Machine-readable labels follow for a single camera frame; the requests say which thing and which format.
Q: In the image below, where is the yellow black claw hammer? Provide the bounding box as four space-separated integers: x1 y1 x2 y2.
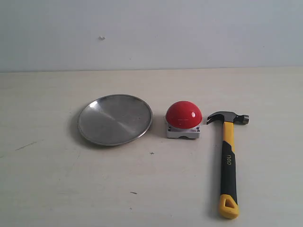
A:
206 111 249 219

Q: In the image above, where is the red dome push button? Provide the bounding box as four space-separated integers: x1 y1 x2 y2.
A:
165 101 203 139

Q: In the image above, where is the round steel plate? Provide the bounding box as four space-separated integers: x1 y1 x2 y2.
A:
77 94 153 147

